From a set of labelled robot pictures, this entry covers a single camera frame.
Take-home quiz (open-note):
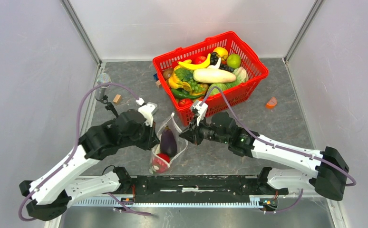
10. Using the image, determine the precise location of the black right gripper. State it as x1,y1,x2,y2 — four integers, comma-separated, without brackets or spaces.
179,114,230,146

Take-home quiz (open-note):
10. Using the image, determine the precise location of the purple eggplant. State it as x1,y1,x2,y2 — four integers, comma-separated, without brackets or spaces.
160,126,177,158

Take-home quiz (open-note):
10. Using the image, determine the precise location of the clear zip top bag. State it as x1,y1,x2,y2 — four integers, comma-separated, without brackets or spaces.
149,113,189,175

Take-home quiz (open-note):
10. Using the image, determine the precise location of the red apple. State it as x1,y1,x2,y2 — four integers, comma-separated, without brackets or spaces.
193,56,207,65
150,153,170,173

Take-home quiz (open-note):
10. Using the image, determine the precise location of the white garlic bulb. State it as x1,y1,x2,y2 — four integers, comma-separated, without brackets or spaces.
207,57,221,69

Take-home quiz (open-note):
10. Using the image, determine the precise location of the dark grape bunch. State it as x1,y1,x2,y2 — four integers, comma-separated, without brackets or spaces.
210,52,234,73

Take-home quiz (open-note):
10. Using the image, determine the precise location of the green lime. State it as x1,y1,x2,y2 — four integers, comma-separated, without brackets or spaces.
226,54,242,69

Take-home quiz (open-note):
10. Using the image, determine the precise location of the yellow lemon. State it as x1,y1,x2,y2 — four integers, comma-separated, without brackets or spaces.
213,47,229,61

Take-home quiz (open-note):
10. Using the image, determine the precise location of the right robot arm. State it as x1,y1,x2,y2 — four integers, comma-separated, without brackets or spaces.
179,112,349,201

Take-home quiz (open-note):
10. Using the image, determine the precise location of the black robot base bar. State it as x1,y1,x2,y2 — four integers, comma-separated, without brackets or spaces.
115,175,289,203

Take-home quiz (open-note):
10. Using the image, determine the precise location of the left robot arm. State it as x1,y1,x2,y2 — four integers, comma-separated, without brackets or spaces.
19,105,159,221

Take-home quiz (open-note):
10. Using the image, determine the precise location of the dark green cucumber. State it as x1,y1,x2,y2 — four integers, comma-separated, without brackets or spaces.
170,89,204,99

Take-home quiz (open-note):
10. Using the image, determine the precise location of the green grape bunch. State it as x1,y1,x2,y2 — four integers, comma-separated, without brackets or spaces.
186,80,204,93

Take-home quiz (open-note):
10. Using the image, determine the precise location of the small wooden block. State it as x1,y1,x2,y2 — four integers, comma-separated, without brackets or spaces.
113,94,122,105

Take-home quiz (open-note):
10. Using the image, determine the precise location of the black mini tripod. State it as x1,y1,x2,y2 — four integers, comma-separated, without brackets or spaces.
100,95,119,118

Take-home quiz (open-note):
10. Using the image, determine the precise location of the yellow banana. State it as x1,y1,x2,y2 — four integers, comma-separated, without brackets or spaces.
178,54,211,70
167,65,192,92

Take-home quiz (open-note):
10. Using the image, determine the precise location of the white long squash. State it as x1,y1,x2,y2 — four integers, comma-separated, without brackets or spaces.
193,68,236,84

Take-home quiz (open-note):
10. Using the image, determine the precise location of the green lettuce leaf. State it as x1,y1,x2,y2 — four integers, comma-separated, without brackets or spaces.
174,68,194,82

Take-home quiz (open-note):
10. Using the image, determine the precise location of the red plastic basket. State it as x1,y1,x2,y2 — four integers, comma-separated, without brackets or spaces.
153,31,269,126

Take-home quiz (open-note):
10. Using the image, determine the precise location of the brown kiwi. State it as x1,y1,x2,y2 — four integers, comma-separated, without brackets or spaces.
162,68,174,80

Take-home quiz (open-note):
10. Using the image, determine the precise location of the pale green cabbage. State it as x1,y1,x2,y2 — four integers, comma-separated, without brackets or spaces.
226,66,249,88

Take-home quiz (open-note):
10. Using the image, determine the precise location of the orange slice toy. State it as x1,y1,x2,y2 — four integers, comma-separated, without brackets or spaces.
265,96,278,109

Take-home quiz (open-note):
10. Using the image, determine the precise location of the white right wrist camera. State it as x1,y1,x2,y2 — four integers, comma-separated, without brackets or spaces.
191,100,208,126

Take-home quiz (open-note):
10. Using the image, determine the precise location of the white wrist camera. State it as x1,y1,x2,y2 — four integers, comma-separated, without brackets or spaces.
136,97,158,127
191,100,208,126

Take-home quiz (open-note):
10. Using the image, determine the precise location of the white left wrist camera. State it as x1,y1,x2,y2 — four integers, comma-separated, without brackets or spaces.
136,97,158,127

